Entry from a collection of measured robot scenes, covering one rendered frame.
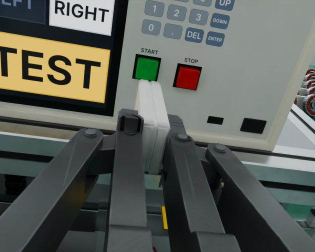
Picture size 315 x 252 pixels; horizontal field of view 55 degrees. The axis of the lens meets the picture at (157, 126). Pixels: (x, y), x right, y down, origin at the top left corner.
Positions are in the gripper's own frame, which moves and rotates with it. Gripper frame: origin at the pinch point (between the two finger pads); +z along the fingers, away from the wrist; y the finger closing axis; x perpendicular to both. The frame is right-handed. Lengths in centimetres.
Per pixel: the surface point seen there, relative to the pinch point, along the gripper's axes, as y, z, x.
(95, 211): -2.7, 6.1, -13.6
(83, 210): -3.9, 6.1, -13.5
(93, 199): -3.7, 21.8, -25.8
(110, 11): -3.5, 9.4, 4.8
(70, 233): -6.9, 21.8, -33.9
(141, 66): -0.3, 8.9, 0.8
